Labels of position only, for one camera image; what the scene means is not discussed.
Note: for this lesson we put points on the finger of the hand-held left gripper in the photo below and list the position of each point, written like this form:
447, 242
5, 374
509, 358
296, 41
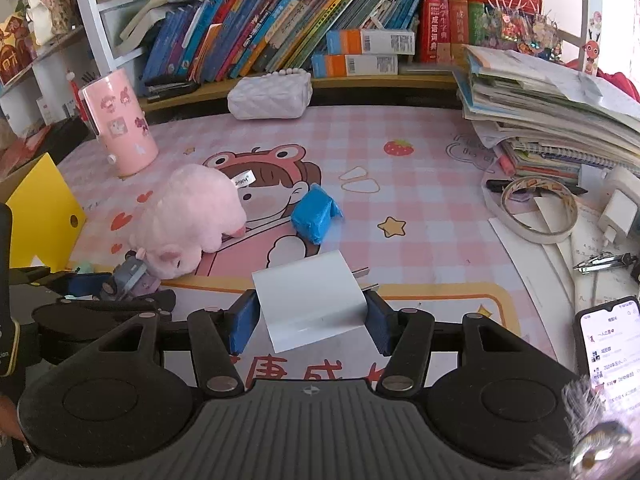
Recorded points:
145, 304
90, 284

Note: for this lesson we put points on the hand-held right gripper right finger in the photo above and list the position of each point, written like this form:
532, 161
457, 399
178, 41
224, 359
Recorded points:
380, 327

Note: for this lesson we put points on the blue wrapped packet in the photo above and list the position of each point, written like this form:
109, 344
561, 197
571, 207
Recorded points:
315, 212

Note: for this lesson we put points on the white wall charger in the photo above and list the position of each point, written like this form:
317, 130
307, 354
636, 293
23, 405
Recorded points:
617, 210

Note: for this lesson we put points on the stack of papers and notebooks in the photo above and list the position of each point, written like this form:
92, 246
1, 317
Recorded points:
540, 105

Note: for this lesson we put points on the row of colourful books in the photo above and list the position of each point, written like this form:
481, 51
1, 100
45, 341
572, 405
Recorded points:
280, 25

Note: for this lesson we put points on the colourful decorative cards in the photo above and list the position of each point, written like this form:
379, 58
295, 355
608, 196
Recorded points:
525, 27

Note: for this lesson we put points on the white quilted bag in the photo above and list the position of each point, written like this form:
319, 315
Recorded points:
270, 95

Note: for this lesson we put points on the black smartphone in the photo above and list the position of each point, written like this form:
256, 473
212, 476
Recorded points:
607, 345

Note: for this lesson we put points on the thick red dictionary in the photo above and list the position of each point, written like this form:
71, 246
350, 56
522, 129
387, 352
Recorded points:
434, 30

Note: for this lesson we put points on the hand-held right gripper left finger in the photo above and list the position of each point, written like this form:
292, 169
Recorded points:
244, 322

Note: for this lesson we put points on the red and gold figurine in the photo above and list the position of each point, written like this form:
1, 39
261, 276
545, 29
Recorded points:
15, 50

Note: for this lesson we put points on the pink cylindrical pen holder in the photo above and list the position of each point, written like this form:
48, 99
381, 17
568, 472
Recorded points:
122, 120

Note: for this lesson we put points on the pink highlighter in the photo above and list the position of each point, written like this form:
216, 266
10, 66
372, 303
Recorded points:
506, 165

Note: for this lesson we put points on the white paper sheet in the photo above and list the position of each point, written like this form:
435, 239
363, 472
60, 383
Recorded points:
555, 280

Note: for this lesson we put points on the green book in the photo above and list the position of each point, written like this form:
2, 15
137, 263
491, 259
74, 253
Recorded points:
476, 22

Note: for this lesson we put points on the black pen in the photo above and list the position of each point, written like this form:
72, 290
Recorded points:
495, 185

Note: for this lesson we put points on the white tape roll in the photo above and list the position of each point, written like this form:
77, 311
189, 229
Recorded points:
510, 220

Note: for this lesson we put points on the black case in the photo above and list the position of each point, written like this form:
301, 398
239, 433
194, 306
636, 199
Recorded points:
170, 87

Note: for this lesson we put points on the red cartoon sticker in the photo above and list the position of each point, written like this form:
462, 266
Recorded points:
591, 42

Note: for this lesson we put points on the pink cartoon desk mat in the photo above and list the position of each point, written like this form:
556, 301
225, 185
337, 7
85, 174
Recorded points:
425, 210

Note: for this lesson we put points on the red cloth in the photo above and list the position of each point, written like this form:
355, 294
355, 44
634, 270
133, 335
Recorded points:
620, 82

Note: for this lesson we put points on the white power adapter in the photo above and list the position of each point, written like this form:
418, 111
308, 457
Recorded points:
310, 305

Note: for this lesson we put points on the cream plush toy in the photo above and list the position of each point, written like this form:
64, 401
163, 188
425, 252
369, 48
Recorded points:
45, 7

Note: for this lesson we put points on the small grey purple toy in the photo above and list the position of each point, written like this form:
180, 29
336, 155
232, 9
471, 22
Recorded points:
127, 277

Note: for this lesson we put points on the yellow cardboard box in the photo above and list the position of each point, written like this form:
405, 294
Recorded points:
40, 215

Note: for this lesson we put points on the pink plush toy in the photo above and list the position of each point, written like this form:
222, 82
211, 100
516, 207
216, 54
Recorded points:
195, 210

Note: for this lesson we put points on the thin red dictionary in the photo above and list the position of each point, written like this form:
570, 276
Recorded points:
458, 25

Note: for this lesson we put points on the black box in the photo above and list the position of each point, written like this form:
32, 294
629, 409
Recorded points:
70, 140

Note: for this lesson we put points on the orange and white box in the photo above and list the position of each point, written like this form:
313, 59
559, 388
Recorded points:
350, 65
375, 41

